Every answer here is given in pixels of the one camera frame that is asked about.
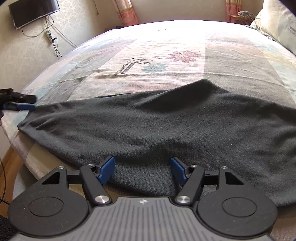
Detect black wall television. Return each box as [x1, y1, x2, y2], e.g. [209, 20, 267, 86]
[9, 0, 60, 30]

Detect bed with patchwork sheet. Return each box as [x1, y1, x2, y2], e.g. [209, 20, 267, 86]
[0, 20, 296, 232]

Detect dark grey pants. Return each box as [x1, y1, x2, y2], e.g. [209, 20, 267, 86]
[17, 79, 296, 207]

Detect black cable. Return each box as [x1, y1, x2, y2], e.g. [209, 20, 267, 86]
[0, 158, 10, 205]

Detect wall power strip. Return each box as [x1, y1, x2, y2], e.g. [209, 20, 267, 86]
[45, 31, 57, 43]

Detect beige printed pillow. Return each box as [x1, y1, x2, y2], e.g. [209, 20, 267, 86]
[251, 0, 296, 55]

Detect wooden nightstand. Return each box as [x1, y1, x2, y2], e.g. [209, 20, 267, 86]
[228, 14, 253, 25]

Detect pink striped curtain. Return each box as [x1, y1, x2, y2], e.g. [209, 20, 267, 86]
[112, 0, 140, 26]
[225, 0, 243, 23]

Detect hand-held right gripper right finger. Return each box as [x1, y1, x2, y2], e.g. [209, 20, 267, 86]
[170, 157, 245, 206]

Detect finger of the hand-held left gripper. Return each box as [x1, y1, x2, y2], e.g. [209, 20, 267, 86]
[10, 91, 37, 104]
[3, 103, 36, 111]

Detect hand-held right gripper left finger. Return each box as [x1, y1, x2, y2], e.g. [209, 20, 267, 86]
[41, 156, 115, 206]

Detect grey bundle on nightstand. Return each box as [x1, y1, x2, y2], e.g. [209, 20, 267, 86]
[238, 10, 256, 18]

